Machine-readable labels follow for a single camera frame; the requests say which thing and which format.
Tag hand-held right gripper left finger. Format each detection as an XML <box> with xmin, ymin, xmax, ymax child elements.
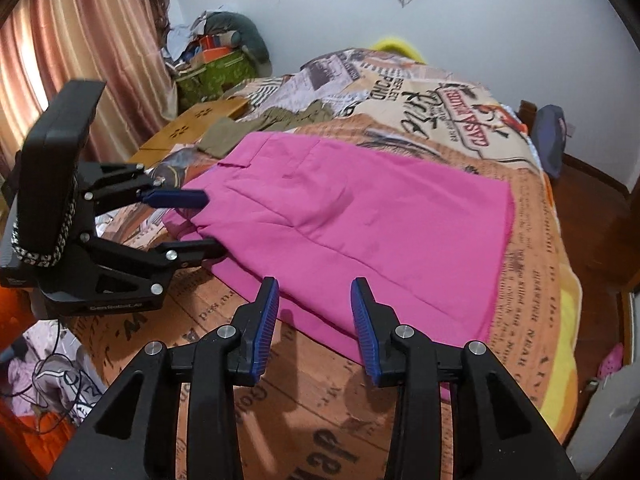
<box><xmin>47</xmin><ymin>276</ymin><xmax>281</xmax><ymax>480</ymax></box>

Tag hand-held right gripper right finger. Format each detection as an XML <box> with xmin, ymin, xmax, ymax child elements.
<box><xmin>350</xmin><ymin>276</ymin><xmax>581</xmax><ymax>480</ymax></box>

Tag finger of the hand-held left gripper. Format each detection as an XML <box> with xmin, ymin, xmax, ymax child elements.
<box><xmin>80</xmin><ymin>162</ymin><xmax>209</xmax><ymax>222</ymax></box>
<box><xmin>75</xmin><ymin>232</ymin><xmax>227</xmax><ymax>297</ymax></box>

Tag pink pants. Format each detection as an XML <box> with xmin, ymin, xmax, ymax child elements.
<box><xmin>164</xmin><ymin>131</ymin><xmax>516</xmax><ymax>403</ymax></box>

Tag olive green pants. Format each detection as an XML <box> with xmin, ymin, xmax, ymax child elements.
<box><xmin>195</xmin><ymin>101</ymin><xmax>333</xmax><ymax>157</ymax></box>

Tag mustard yellow box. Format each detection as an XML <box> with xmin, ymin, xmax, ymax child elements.
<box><xmin>127</xmin><ymin>97</ymin><xmax>249</xmax><ymax>166</ymax></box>

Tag green patterned storage bag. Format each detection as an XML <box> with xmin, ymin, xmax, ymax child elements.
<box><xmin>175</xmin><ymin>52</ymin><xmax>257</xmax><ymax>111</ymax></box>

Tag orange cardboard box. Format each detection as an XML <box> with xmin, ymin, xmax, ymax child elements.
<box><xmin>199</xmin><ymin>35</ymin><xmax>237</xmax><ymax>63</ymax></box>

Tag light crumpled cloth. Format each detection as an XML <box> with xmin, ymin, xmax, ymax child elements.
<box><xmin>162</xmin><ymin>9</ymin><xmax>213</xmax><ymax>63</ymax></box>

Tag striped brown curtain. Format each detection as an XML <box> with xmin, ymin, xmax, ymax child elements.
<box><xmin>0</xmin><ymin>0</ymin><xmax>177</xmax><ymax>171</ymax></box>

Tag grey plush pillow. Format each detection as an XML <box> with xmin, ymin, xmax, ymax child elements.
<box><xmin>205</xmin><ymin>10</ymin><xmax>273</xmax><ymax>73</ymax></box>

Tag white pink cloth pile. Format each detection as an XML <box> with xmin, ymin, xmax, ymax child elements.
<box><xmin>0</xmin><ymin>320</ymin><xmax>108</xmax><ymax>426</ymax></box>

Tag printed newspaper pattern blanket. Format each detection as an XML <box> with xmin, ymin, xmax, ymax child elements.
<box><xmin>65</xmin><ymin>47</ymin><xmax>583</xmax><ymax>480</ymax></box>

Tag pink slipper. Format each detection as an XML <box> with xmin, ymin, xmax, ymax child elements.
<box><xmin>597</xmin><ymin>342</ymin><xmax>626</xmax><ymax>378</ymax></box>

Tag white plastic appliance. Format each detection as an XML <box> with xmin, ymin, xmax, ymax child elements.
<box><xmin>567</xmin><ymin>360</ymin><xmax>638</xmax><ymax>476</ymax></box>

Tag yellow foam tube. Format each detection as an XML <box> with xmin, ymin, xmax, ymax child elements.
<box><xmin>372</xmin><ymin>35</ymin><xmax>426</xmax><ymax>63</ymax></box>

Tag blue grey bag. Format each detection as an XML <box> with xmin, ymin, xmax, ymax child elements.
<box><xmin>530</xmin><ymin>104</ymin><xmax>569</xmax><ymax>178</ymax></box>

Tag black floor cable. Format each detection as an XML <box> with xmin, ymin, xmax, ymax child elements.
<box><xmin>27</xmin><ymin>320</ymin><xmax>103</xmax><ymax>423</ymax></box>

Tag brown wooden bed post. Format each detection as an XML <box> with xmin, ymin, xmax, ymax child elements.
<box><xmin>517</xmin><ymin>100</ymin><xmax>539</xmax><ymax>128</ymax></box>

